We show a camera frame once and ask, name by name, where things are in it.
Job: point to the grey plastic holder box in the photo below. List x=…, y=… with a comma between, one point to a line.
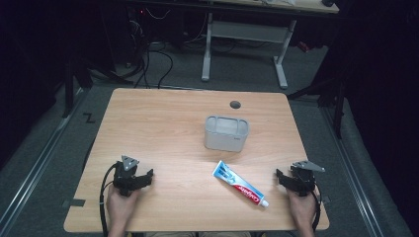
x=226, y=136

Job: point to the white-framed wooden desk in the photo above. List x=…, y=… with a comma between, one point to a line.
x=250, y=32

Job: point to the dark metal stand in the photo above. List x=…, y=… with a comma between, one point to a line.
x=68, y=92
x=337, y=108

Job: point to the person's left hand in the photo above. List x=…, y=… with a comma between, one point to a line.
x=120, y=205

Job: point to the metal floor rail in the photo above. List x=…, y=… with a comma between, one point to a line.
x=33, y=171
x=354, y=177

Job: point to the grey tape strip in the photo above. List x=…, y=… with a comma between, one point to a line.
x=75, y=203

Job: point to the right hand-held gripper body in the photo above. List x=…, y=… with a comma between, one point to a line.
x=303, y=181

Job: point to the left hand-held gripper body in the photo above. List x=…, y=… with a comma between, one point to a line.
x=125, y=179

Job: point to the small red object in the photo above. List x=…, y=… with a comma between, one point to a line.
x=303, y=46

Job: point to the blue and red toothpaste tube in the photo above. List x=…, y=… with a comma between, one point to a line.
x=237, y=184

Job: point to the person's right hand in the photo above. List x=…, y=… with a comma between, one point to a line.
x=301, y=207

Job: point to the black round table grommet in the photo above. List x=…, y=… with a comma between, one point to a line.
x=235, y=105

